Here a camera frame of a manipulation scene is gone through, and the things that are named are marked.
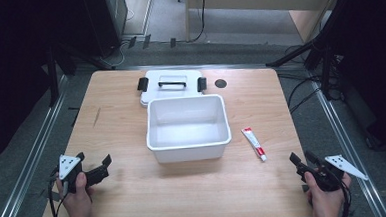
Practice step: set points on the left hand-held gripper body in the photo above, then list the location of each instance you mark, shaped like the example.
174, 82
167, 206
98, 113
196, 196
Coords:
69, 166

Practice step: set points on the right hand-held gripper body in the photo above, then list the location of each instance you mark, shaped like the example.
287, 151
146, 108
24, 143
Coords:
324, 176

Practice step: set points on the white and red tube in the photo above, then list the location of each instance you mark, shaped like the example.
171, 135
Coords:
254, 143

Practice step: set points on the white plastic storage box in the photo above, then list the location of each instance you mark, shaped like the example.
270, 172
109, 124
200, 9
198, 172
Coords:
188, 128

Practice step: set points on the person's right hand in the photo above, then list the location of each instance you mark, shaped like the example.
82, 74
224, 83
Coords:
326, 200

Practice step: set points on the person's left hand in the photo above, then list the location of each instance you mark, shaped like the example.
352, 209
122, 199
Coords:
78, 201

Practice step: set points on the black tripod stand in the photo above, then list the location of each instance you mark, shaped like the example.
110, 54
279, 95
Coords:
315, 53
54, 72

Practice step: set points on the dark tape strip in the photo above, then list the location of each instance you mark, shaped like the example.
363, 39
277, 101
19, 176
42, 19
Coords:
173, 42
146, 41
132, 42

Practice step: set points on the black cabinet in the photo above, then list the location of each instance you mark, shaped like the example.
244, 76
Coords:
108, 23

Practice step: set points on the light wooden furniture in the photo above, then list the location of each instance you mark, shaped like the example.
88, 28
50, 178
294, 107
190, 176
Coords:
259, 1

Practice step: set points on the metal floor rail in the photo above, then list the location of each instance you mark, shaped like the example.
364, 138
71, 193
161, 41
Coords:
346, 147
27, 167

